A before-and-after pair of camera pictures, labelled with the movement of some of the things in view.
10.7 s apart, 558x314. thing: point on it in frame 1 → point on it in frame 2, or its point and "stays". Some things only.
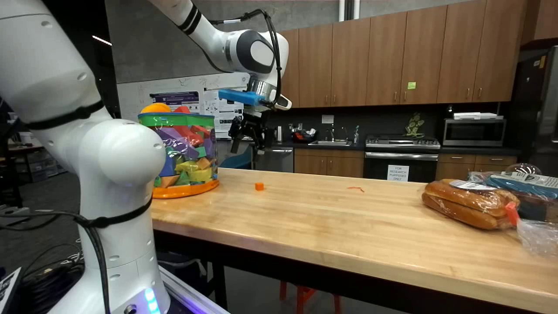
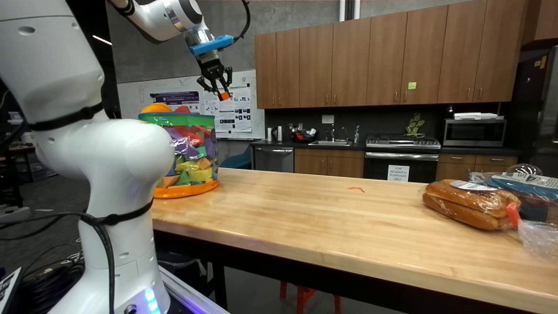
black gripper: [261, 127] → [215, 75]
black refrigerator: [536, 113] stays
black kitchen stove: [402, 157] stays
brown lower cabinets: [350, 160] stays
